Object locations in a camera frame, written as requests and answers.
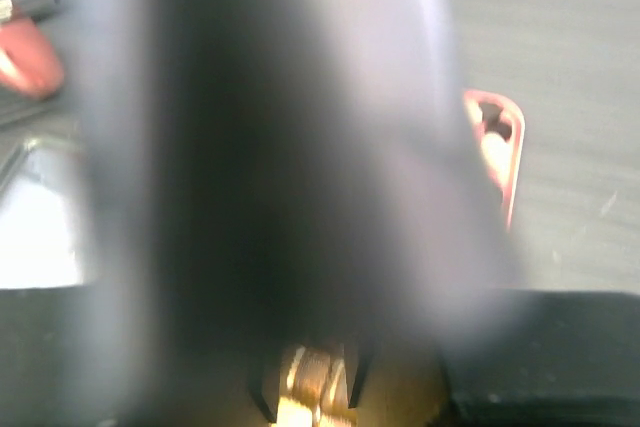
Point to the silver box lid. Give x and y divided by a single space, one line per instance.
43 238

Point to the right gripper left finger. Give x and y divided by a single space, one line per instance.
51 376

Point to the gold chocolate box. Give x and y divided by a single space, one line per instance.
313 390

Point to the metal tongs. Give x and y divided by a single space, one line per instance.
262 170

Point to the pink tray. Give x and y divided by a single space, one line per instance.
499 127

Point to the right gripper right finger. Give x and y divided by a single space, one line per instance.
502 357

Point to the pink cup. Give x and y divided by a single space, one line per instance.
29 63

